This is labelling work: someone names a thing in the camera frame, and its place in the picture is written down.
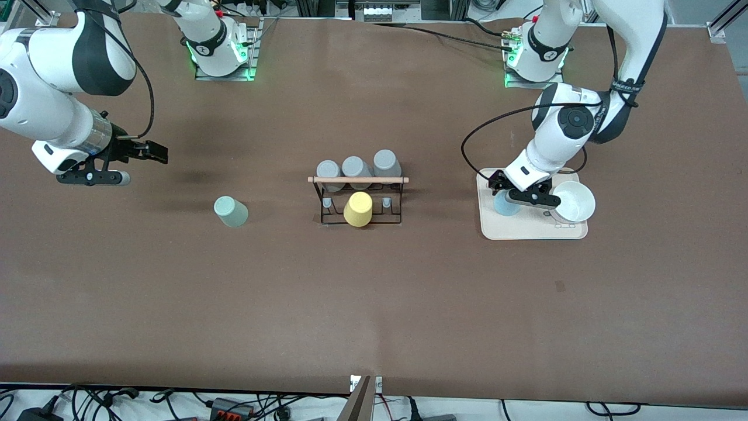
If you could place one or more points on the black power strip red switches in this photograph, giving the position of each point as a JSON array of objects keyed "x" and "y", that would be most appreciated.
[{"x": 232, "y": 408}]

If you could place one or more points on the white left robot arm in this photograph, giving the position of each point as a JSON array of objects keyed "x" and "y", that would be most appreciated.
[{"x": 637, "y": 35}]

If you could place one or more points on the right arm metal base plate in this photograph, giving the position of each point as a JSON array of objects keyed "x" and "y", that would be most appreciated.
[{"x": 234, "y": 78}]

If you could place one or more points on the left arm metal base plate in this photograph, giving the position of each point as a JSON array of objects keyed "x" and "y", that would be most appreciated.
[{"x": 555, "y": 85}]

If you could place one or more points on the black power adapter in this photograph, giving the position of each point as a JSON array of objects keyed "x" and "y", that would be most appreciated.
[{"x": 40, "y": 414}]

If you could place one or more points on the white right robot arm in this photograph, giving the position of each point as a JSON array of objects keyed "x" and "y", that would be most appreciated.
[{"x": 47, "y": 52}]

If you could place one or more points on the pale green cup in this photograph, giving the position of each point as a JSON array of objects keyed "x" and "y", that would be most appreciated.
[{"x": 231, "y": 211}]

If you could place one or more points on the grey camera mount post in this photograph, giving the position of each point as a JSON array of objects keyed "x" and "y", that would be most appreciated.
[{"x": 357, "y": 403}]

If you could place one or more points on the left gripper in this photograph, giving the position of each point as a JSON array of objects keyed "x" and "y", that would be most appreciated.
[{"x": 498, "y": 182}]

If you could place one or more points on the white bowl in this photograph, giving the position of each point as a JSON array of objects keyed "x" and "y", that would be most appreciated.
[{"x": 575, "y": 202}]

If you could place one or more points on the beige plastic tray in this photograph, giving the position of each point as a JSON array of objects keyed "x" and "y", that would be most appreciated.
[{"x": 526, "y": 229}]

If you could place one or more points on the yellow cup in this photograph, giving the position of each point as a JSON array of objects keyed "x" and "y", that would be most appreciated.
[{"x": 357, "y": 209}]

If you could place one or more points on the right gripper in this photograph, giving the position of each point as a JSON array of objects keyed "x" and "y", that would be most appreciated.
[{"x": 124, "y": 147}]

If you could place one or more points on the light blue cup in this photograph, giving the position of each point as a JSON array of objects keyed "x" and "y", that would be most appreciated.
[{"x": 504, "y": 207}]

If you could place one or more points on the grey cup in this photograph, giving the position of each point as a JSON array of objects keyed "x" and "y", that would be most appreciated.
[
  {"x": 355, "y": 167},
  {"x": 385, "y": 161},
  {"x": 329, "y": 171}
]

